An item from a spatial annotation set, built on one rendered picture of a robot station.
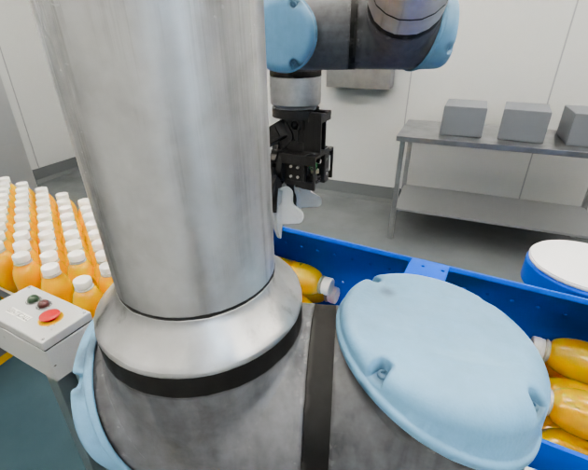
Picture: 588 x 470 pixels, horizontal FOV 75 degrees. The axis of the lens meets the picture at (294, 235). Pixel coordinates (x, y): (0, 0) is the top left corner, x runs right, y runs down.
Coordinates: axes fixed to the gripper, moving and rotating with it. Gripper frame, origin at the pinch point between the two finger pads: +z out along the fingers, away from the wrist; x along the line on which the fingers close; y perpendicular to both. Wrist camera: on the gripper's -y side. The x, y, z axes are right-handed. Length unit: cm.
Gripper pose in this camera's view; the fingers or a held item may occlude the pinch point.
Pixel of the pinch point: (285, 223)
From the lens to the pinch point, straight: 67.4
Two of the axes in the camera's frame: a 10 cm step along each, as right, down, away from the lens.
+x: 4.6, -4.2, 7.8
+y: 8.9, 2.2, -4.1
